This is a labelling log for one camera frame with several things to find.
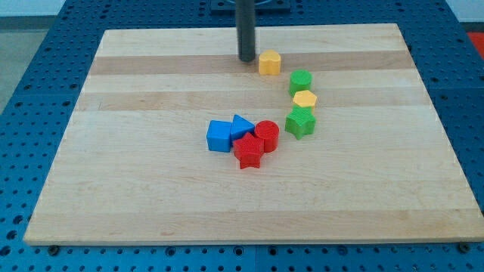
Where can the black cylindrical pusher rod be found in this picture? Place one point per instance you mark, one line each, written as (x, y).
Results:
(245, 19)

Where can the red cylinder block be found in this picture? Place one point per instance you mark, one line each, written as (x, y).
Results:
(268, 131)

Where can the green star block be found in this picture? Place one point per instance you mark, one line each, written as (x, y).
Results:
(300, 122)

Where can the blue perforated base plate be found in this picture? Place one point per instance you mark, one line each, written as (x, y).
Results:
(34, 120)

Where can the blue cube block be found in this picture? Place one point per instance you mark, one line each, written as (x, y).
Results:
(218, 136)

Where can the green cylinder block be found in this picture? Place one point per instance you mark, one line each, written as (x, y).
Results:
(300, 80)

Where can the yellow heart block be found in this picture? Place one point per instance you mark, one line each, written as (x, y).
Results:
(269, 63)

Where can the red star block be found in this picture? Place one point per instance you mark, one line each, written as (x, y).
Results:
(249, 151)

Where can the yellow hexagon block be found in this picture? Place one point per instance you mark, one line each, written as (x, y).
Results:
(305, 98)

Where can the wooden board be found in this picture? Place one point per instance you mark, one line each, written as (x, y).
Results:
(133, 167)

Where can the blue triangle block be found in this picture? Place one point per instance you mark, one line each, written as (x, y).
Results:
(239, 127)

